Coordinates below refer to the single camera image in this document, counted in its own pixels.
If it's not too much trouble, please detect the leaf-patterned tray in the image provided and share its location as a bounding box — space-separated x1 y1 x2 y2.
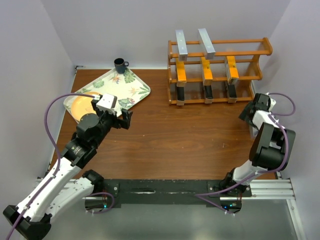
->
63 68 151 117

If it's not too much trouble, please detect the yellow plate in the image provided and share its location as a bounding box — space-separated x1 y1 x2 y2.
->
70 95 96 123

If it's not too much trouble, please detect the white yellow toothpaste box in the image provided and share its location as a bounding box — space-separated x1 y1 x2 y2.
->
224 55 239 85

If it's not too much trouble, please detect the white R.O toothpaste box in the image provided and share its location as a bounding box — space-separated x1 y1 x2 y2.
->
175 59 187 86

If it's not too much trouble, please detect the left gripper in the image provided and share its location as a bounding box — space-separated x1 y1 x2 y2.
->
91 100 132 147

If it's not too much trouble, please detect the orange toothpaste box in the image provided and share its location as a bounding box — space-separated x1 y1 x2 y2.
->
200 57 213 86

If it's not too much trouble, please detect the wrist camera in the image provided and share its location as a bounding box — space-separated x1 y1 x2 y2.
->
96 93 118 115
266 92 277 112

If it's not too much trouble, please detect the silver toothpaste box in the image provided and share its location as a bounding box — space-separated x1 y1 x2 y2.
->
175 29 188 62
249 125 259 139
198 28 216 60

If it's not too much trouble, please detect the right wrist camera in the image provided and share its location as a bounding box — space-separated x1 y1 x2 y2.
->
266 92 277 112

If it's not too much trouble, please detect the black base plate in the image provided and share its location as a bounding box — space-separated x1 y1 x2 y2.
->
94 179 252 210

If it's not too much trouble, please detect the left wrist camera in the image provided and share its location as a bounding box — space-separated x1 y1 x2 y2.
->
96 93 118 115

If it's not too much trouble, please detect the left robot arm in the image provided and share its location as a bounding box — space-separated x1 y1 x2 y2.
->
3 100 133 240

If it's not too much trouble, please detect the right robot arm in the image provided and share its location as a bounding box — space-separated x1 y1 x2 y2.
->
219 93 296 197

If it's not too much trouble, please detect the black toothpaste box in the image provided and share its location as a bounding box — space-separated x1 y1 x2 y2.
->
176 82 185 106
203 85 213 104
225 82 238 104

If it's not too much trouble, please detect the dark blue mug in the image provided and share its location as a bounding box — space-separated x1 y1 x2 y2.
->
114 58 129 74

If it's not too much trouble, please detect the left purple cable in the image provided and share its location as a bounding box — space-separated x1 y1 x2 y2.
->
4 93 100 240

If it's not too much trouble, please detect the wooden shelf rack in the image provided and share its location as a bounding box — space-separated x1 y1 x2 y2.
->
167 37 273 106

